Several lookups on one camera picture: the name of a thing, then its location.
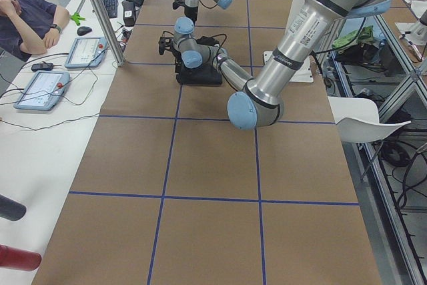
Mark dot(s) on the teach pendant tablet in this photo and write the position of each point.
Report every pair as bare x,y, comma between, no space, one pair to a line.
86,52
44,91

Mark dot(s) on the white plastic chair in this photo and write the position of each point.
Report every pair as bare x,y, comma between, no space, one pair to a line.
358,120

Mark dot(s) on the lower teach pendant tablet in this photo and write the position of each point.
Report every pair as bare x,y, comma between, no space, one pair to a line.
44,91

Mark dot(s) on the upper teach pendant tablet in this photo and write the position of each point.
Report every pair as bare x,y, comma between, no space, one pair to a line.
86,52

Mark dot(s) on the black power adapter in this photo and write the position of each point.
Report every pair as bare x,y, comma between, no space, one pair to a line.
42,67

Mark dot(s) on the green plastic toy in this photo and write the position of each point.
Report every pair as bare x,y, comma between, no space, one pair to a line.
77,18

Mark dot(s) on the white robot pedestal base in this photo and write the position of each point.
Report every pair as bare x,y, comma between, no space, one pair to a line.
284,62

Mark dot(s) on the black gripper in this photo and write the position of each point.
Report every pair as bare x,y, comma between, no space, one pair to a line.
179,59
191,12

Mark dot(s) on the seated person in blue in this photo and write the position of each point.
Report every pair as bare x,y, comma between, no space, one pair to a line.
31,27

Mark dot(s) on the black printed t-shirt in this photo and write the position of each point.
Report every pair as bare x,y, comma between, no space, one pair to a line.
203,75

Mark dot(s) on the red water bottle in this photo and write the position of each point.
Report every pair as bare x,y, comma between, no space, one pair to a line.
18,259

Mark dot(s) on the black keyboard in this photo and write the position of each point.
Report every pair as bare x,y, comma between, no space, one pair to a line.
111,7

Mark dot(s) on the aluminium frame post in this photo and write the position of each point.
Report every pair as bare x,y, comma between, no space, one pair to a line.
108,31

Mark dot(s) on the green cloth pile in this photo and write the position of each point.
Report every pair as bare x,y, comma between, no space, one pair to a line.
362,36

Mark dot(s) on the black computer mouse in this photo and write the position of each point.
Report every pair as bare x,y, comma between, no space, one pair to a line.
83,30

